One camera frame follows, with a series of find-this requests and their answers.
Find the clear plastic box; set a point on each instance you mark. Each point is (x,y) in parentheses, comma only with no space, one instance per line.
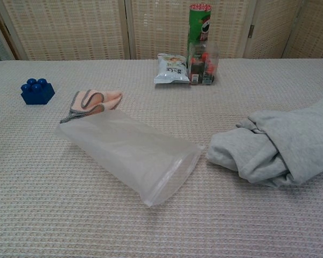
(204,67)

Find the green Pringles can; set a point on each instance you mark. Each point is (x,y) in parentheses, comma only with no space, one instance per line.
(199,24)

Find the pink cloth with grey trim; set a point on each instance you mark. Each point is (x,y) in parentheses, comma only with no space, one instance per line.
(92,103)

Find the white snack packet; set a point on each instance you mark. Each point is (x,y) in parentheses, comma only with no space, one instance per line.
(172,70)

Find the white woven tablecloth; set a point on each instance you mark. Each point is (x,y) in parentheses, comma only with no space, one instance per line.
(70,215)

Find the grey garment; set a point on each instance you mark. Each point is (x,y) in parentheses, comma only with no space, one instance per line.
(272,145)

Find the woven folding screen panel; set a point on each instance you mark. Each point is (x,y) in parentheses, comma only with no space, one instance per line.
(272,27)
(161,24)
(70,27)
(317,27)

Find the blue toy building block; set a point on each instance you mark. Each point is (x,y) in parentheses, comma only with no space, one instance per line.
(37,94)

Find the transparent plastic zip bag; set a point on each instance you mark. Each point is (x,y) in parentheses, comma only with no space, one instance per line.
(123,150)

